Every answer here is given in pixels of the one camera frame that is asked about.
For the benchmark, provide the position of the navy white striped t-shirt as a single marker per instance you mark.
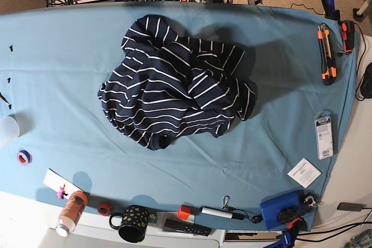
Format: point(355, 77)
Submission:
point(170, 86)

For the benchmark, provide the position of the metal carabiner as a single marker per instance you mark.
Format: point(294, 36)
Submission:
point(225, 205)

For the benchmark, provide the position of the red orange cube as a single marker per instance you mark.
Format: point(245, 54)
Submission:
point(183, 212)

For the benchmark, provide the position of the white black marker pen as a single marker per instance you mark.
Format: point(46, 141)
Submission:
point(221, 213)

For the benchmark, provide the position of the black remote control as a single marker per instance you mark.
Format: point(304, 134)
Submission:
point(187, 228)

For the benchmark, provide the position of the black mug gold leaves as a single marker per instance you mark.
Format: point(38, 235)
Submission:
point(133, 224)

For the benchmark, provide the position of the red tape roll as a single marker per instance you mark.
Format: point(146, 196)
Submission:
point(104, 209)

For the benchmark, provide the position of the blue box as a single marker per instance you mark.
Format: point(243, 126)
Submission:
point(281, 210)

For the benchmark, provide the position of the teal table cloth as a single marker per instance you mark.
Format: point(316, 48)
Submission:
point(54, 61)

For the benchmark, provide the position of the white square card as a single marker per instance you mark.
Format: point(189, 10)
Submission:
point(304, 173)

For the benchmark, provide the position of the clear plastic blister pack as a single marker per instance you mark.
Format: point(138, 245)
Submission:
point(324, 139)

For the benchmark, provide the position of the orange bottle white cap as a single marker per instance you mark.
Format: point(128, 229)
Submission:
point(71, 213)

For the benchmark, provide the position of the orange black utility knife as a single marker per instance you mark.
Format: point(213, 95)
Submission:
point(328, 65)

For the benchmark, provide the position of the white paper sheet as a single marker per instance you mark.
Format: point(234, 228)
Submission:
point(54, 181)

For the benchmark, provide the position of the pink clip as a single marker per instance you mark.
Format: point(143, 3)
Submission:
point(61, 193)

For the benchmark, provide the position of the blue clamp bottom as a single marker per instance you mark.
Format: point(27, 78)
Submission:
point(287, 239)

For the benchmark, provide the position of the purple tape roll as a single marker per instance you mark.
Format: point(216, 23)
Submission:
point(23, 157)

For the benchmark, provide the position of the translucent plastic cup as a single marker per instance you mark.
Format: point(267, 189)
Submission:
point(9, 131)

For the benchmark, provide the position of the blue black clamp top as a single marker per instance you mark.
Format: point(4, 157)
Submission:
point(330, 11)

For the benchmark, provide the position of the orange black tool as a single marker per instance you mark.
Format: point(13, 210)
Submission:
point(348, 35)

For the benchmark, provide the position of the black round object right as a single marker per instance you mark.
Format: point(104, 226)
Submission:
point(366, 83)

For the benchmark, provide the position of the black power adapter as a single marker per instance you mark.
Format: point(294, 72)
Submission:
point(354, 207)

